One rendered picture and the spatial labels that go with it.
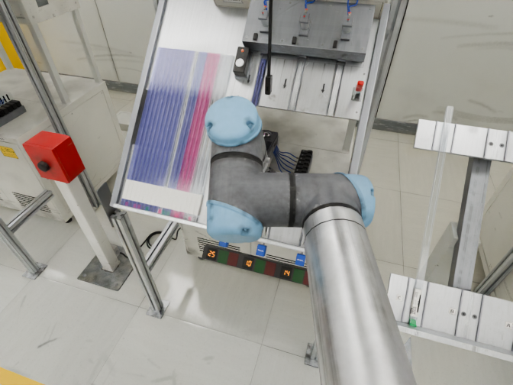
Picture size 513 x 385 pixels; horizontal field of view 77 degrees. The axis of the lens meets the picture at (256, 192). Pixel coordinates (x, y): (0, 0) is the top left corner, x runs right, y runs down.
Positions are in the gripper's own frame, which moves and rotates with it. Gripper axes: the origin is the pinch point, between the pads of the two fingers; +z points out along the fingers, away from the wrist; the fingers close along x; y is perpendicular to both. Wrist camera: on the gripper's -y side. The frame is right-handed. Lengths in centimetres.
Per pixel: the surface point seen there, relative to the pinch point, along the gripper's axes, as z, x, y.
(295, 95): 6.3, 0.5, -32.6
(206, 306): 85, -29, 33
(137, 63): 146, -174, -146
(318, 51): -0.9, 4.8, -42.1
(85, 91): 63, -125, -59
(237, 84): 6.1, -17.3, -33.5
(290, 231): 16.1, 6.9, 4.2
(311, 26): -3.9, 1.8, -47.6
